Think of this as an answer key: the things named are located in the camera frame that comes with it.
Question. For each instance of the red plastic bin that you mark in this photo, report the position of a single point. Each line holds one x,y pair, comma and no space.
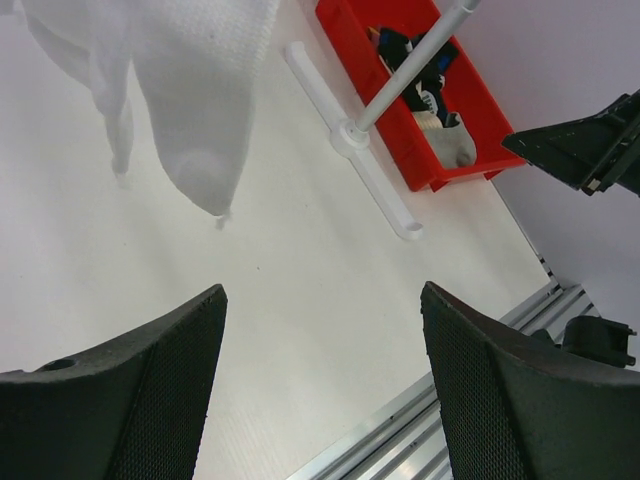
346,23

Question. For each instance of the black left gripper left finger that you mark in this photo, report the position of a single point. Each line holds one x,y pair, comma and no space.
133,407

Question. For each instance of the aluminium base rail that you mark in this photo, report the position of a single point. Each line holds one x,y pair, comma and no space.
457,421

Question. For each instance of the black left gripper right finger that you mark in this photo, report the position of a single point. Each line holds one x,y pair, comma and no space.
579,418

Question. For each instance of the grey sock with black stripes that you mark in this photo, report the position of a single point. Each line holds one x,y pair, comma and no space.
450,140

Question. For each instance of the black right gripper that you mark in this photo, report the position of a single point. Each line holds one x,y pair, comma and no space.
590,154

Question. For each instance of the white sock red trim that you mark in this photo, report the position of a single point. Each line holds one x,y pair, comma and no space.
197,64

